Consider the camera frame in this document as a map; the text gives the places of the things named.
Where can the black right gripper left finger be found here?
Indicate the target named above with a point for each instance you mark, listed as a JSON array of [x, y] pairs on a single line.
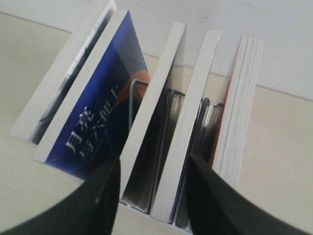
[[90, 210]]

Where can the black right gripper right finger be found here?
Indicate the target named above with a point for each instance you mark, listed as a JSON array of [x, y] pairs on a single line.
[[215, 208]]

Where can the black white spine book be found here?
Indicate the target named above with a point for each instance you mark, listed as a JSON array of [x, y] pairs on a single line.
[[156, 98]]

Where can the white wire book rack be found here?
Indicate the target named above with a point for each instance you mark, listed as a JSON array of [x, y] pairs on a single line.
[[201, 140]]

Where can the blue cover book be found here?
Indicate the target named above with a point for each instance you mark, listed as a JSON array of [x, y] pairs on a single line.
[[91, 123]]

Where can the grey white cover book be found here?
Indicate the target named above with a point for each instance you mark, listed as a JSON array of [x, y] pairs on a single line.
[[49, 95]]

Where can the red teal spine book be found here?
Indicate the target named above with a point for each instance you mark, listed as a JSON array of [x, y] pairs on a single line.
[[235, 118]]

